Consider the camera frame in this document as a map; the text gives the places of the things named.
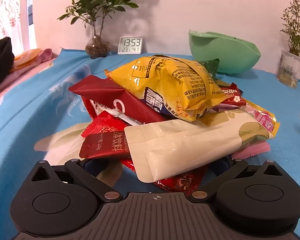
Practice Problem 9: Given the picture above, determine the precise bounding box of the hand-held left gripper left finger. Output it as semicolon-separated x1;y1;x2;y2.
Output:
31;159;123;202

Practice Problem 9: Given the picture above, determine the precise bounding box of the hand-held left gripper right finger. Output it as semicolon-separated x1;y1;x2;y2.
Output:
189;159;284;202

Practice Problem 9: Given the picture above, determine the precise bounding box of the pink candy packet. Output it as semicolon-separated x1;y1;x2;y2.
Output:
231;141;270;160

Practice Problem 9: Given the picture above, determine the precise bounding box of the cream pouch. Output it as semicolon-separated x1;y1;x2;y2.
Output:
124;110;274;183

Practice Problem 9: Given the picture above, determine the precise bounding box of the large dark red packet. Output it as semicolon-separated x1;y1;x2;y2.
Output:
68;75;165;125

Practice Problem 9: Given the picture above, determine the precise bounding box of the yellow snack bag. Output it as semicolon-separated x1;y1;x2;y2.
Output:
105;54;228;122

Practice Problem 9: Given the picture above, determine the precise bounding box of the green plastic bowl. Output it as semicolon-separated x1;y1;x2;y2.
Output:
189;29;262;75

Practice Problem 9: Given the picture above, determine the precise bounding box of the small dark red packet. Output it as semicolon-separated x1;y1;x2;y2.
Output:
79;131;132;160

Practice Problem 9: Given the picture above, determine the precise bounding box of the red white heart-print packet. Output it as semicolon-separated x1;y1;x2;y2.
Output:
81;110;130;138

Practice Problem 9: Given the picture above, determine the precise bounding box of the red packet with gold print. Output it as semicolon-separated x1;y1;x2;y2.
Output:
120;158;209;197

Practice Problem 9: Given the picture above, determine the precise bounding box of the white stick packet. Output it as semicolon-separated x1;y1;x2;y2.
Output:
89;99;144;126

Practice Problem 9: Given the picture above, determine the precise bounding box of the yellow packet with pink label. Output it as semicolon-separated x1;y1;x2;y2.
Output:
242;99;281;140

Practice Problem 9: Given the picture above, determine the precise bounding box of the red packet with white characters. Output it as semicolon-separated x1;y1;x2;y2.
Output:
219;83;247;105

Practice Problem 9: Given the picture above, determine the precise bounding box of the blue printed cloth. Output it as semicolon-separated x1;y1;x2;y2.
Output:
0;47;300;240

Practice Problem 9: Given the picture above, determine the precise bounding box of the green snack bag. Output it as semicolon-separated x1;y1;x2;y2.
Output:
197;58;220;79

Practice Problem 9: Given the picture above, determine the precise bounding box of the leafy plant in glass vase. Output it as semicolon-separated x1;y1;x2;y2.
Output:
57;0;149;59

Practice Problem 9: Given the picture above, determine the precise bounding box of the small plant in clear cup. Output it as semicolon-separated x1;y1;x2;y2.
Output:
277;0;300;88

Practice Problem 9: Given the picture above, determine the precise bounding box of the white digital clock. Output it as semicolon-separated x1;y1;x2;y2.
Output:
118;36;143;55

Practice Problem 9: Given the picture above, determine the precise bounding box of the orange plate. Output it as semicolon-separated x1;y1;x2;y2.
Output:
11;49;42;68

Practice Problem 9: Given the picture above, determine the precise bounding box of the black clothing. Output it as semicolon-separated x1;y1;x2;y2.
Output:
0;37;15;93

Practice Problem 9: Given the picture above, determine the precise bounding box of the floral curtain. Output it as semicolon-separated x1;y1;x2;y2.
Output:
0;0;34;53

